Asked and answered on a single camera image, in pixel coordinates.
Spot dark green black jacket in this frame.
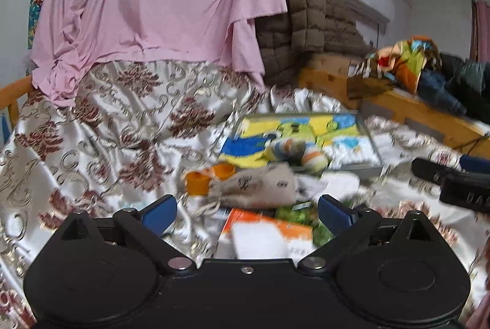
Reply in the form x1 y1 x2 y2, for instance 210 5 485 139
440 53 489 124

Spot blue denim jeans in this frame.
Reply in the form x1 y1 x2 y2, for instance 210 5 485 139
417 69 467 117

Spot colourful patchwork blanket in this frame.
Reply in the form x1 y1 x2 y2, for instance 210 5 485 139
367 35 442 95

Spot black cable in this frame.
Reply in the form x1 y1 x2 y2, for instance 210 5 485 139
452 133 490 157

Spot floral satin bed cover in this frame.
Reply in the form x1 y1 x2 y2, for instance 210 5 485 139
1 61 489 328

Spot green leafy plush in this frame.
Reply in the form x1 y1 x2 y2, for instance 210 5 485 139
275 202 335 247

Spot beige linen drawstring pouch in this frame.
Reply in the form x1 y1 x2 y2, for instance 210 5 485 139
191 162 300 217

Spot brown printed garment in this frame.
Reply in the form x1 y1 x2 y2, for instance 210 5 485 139
346 58 394 99

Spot pink curtain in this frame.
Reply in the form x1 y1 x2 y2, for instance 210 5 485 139
470 0 490 63

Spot orange plastic cup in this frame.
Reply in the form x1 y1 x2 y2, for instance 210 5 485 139
184 162 236 196

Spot white small sock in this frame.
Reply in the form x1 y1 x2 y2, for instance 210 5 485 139
295 171 360 204

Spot colourful left wall sticker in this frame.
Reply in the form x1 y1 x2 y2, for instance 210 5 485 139
27 0 43 49

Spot striped pastel sock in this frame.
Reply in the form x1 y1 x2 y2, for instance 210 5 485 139
263 138 329 172

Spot wooden bed frame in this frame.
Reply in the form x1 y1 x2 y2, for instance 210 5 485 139
0 67 490 160

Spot brown quilted jacket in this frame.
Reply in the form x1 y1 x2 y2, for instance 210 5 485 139
255 0 371 87

